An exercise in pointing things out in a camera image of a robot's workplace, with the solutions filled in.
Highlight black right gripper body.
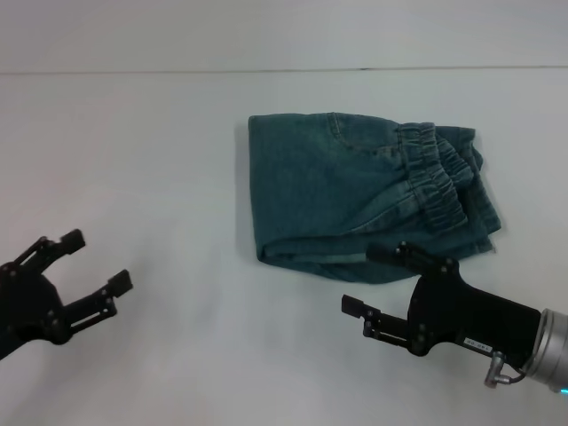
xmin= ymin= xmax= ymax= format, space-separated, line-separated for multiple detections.
xmin=407 ymin=259 xmax=542 ymax=367

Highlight right gripper cable with plug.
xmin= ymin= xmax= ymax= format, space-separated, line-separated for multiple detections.
xmin=483 ymin=351 xmax=529 ymax=388

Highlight blue denim shorts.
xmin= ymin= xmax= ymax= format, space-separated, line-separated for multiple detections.
xmin=247 ymin=112 xmax=505 ymax=285

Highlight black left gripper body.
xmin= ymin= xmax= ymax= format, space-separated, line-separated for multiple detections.
xmin=0 ymin=261 xmax=75 ymax=361

